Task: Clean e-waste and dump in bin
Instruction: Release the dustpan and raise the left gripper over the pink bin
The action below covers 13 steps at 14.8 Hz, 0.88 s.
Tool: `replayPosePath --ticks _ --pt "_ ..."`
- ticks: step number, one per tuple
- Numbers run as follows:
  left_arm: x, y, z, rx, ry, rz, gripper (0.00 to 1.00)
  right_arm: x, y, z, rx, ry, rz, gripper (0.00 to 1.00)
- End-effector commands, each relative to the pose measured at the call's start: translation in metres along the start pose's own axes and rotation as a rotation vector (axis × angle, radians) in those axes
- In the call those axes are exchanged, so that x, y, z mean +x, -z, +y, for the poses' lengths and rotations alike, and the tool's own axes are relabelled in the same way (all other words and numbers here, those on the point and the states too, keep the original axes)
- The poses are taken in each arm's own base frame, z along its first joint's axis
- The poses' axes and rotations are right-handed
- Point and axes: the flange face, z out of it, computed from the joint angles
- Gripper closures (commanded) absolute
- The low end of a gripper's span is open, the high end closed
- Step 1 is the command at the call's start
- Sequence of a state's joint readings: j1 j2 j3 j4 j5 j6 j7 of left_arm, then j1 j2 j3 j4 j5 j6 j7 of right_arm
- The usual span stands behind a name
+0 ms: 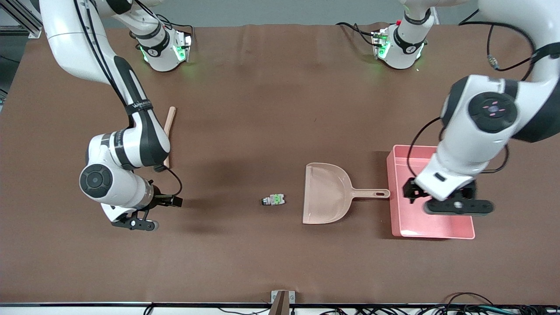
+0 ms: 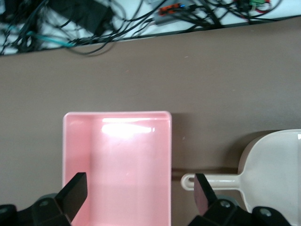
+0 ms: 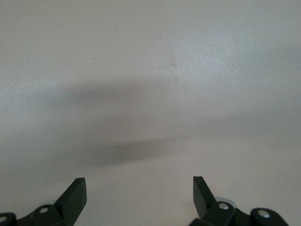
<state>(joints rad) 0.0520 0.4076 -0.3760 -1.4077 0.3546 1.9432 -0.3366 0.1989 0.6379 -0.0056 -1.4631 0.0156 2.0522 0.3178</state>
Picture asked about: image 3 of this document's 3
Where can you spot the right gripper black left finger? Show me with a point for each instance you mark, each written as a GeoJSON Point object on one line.
{"type": "Point", "coordinates": [70, 204]}

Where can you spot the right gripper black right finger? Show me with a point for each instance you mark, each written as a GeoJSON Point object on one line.
{"type": "Point", "coordinates": [204, 204]}

